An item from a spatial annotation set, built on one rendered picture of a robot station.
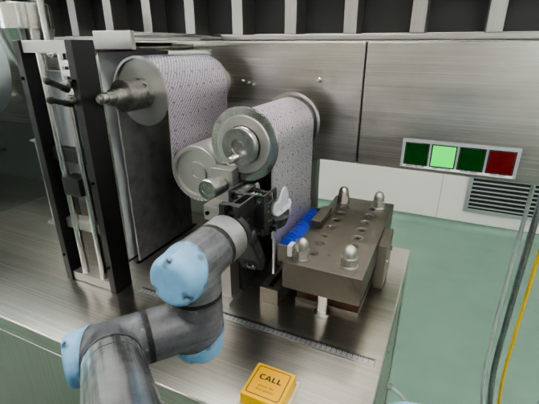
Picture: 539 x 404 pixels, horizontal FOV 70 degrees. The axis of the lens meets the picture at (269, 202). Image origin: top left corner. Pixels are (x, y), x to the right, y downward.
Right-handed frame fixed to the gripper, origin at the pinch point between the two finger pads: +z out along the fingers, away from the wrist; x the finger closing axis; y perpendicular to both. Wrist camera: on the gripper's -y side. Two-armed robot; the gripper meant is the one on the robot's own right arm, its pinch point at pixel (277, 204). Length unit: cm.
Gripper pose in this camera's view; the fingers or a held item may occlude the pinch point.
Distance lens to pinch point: 80.4
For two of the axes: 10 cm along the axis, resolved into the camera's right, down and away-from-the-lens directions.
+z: 4.2, -3.5, 8.4
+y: 0.0, -9.2, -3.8
